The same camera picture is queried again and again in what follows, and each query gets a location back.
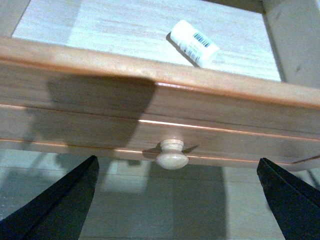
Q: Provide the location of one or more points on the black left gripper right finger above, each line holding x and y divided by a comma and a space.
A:
294, 203

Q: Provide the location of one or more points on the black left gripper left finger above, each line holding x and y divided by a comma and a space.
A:
59, 212

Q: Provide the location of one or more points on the wooden drawer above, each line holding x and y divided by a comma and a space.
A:
100, 77

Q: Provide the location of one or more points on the white medicine bottle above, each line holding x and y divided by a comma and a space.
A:
194, 44

